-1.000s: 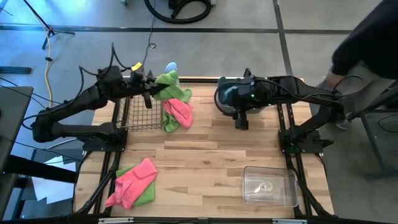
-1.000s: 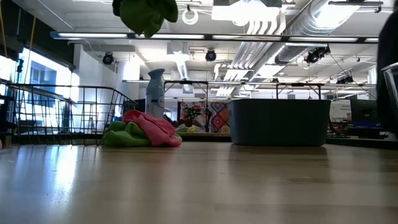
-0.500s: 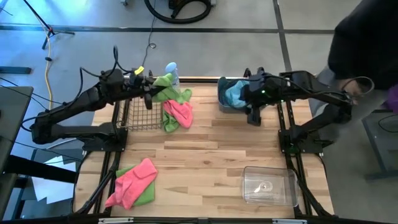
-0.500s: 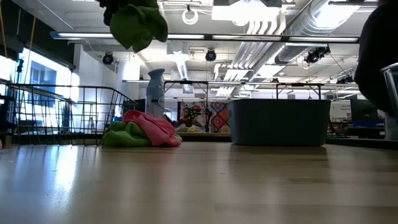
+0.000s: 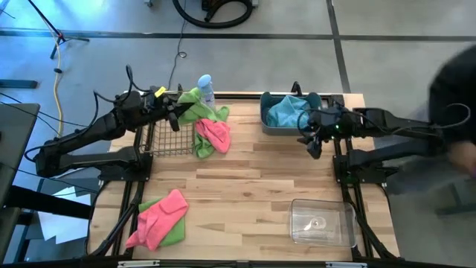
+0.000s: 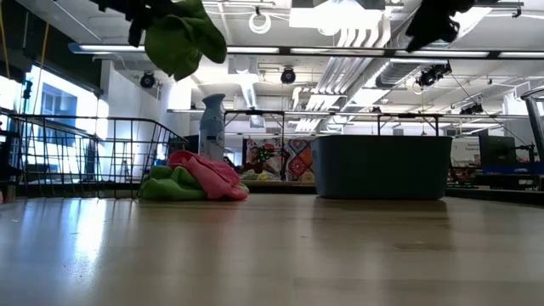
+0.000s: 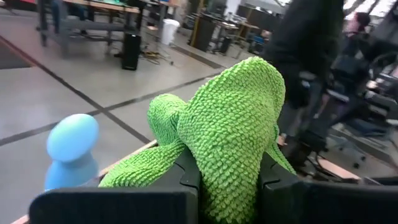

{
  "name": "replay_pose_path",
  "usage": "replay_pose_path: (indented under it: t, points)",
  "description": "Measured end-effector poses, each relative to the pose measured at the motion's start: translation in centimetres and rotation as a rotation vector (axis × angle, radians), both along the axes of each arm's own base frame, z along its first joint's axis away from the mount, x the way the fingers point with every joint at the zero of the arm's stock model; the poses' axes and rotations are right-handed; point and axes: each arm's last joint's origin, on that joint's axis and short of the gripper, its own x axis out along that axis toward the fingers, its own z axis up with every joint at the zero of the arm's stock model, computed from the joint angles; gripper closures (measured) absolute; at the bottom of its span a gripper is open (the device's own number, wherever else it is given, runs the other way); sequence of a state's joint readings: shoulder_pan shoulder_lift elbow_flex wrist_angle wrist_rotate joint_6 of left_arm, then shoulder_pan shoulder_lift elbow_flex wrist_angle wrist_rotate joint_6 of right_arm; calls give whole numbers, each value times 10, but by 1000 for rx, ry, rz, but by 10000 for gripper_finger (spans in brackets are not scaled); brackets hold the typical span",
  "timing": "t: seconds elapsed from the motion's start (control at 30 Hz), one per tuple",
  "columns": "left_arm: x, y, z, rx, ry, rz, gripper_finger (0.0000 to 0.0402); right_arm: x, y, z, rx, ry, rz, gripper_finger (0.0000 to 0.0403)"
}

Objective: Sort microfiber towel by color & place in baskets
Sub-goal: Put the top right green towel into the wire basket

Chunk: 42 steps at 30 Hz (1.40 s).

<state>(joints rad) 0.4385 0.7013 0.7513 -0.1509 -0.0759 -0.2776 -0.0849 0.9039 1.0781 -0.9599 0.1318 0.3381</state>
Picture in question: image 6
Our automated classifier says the white cable coil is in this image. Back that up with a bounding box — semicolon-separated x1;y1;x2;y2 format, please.
248;11;273;35

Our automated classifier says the silver ventilation duct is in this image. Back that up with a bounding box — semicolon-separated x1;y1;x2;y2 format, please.
376;0;494;89

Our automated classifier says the colourful patchwork banner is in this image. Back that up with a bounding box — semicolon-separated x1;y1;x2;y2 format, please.
242;136;315;183

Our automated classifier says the black aluminium table frame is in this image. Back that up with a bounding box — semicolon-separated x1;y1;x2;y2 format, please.
0;180;544;206

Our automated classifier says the yellow hanging strap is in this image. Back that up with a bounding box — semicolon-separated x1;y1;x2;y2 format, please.
32;20;50;114
0;0;11;82

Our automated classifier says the pale blue spray bottle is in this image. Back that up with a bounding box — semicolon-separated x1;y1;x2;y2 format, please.
198;93;228;163

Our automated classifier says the green microfiber towel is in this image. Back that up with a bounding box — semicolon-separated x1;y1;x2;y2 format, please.
144;0;228;82
139;164;251;201

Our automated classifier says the pink microfiber towel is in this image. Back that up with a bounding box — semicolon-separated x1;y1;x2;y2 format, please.
167;150;250;201

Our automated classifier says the overhead LED light bar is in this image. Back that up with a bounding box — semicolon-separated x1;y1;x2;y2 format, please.
67;41;544;60

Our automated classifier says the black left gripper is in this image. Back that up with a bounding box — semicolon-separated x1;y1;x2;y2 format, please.
89;0;171;48

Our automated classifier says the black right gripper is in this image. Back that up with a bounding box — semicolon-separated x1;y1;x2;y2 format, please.
405;0;475;53

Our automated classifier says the person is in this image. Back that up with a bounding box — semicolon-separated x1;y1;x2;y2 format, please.
244;146;273;175

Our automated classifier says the black metal background frame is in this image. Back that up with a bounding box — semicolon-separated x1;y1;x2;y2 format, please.
377;112;441;137
223;109;286;182

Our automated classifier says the grey-blue plastic bin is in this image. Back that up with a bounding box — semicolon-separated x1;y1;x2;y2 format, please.
309;134;454;201

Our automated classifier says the black monitor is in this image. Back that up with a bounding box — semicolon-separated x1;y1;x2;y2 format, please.
479;135;518;167

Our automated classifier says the black wire basket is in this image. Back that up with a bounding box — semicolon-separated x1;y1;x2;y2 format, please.
8;112;189;199

